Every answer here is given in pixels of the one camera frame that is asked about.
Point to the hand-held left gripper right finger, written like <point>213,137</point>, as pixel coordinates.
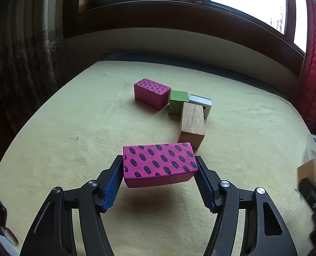
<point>205,189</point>

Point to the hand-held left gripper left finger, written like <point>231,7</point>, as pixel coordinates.
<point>112,185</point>

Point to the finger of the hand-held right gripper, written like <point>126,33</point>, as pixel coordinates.
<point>308,189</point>

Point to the brown wooden cube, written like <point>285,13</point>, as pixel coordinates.
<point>313,169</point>

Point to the clear plastic container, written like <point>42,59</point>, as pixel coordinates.
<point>314,141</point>

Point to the pink dotted wooden block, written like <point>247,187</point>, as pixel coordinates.
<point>158,162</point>
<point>151,92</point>

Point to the long natural wooden block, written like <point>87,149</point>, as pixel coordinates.
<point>192,122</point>

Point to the white grey wooden block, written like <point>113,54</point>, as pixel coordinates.
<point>201,102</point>

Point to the green wooden block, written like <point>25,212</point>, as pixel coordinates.
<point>178,101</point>

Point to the yellow blanket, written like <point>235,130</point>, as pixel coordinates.
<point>67,144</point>

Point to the white box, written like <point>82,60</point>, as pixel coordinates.
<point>6,241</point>

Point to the patterned brown curtain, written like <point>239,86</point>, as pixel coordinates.
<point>22,66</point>

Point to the dark wooden window frame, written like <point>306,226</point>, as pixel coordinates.
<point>160,16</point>

